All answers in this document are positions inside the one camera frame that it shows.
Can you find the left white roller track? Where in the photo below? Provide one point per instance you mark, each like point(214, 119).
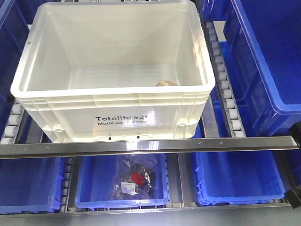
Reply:
point(15, 125)

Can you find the blue bin lower left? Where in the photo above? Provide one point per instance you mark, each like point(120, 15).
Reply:
point(31, 185)

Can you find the blue bin lower middle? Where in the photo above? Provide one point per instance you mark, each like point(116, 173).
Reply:
point(94, 185)

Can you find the lower white roller track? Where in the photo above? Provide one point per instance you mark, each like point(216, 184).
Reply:
point(67, 189)

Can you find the right white roller track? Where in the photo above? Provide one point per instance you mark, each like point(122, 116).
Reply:
point(229, 106)

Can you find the pink plush dinosaur toy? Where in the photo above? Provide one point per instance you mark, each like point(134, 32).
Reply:
point(164, 83)

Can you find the black rack corner connector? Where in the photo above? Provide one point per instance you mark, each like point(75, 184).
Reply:
point(293, 195)

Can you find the lower steel shelf rail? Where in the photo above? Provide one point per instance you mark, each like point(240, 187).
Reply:
point(150, 210)

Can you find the blue bin lower right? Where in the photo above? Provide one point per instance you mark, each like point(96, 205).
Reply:
point(236, 178)

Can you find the clear bag of parts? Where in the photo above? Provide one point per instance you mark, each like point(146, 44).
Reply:
point(134, 177)

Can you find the steel shelf front rail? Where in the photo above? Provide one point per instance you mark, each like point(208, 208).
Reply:
point(218, 144)

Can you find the white Totelife plastic crate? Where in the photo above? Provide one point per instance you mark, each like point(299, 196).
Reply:
point(110, 57)

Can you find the white roller track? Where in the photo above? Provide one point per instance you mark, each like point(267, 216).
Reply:
point(15, 125)
point(67, 189)
point(229, 106)

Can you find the large blue bin right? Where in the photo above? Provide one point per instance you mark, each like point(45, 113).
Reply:
point(264, 40)

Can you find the steel shelf rail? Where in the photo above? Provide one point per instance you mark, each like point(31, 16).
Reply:
point(218, 144)
point(150, 210)

